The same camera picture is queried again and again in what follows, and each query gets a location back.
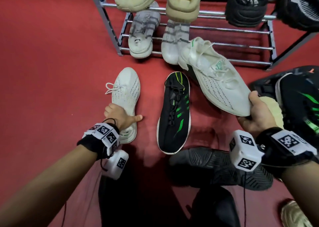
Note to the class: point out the person's right hand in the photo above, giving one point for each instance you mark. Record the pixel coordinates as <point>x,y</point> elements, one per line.
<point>259,119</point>

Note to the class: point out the person's left hand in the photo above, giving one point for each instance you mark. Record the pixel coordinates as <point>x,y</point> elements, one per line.
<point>120,117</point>

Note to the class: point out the cream-soled sneaker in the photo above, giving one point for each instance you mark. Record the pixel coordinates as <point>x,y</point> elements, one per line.
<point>273,109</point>

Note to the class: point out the white knit sneaker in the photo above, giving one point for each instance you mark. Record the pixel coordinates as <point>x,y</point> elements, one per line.
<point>219,84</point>
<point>127,89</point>

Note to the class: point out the black orange-marked sneaker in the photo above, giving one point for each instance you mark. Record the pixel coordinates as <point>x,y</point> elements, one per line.
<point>264,82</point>

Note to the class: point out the black green-striped sneaker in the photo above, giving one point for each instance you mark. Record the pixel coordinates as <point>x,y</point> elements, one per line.
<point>174,124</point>
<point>299,104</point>

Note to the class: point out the black ribbed-sole sneaker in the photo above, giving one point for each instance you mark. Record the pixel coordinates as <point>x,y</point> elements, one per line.
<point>206,169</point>

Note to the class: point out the grey striped sneaker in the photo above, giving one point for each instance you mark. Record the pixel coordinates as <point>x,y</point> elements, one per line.
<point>172,45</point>
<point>142,40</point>

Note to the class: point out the grey metal shoe rack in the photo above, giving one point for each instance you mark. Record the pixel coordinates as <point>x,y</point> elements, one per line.
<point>236,30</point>

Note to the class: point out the pastel iridescent sneaker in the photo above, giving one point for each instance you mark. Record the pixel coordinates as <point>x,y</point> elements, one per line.
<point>294,214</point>

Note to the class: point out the black grey mesh sneaker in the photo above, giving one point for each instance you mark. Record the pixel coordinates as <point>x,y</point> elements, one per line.
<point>246,7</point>
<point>299,10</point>

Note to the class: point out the person's right forearm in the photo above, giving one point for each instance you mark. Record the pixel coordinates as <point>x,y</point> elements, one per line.
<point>304,192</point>

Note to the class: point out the person's left forearm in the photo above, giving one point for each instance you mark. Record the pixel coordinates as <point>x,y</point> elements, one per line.
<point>42,192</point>

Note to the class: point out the person's black trousers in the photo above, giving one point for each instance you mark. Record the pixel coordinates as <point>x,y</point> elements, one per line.
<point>139,204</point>

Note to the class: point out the black marker left wristband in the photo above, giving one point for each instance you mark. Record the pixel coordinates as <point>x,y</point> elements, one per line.
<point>102,137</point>

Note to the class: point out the black marker wristband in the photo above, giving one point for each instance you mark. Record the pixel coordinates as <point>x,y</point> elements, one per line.
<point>102,137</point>
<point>286,147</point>

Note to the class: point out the black marker right wristband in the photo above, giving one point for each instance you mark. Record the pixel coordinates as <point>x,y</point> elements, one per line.
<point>286,147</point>

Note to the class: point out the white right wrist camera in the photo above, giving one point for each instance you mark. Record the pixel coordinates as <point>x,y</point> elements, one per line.
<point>245,149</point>

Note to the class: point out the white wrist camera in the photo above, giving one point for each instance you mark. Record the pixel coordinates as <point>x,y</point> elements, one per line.
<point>245,149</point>
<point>116,164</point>

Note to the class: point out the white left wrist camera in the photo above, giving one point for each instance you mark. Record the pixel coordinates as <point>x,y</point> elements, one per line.
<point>116,164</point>

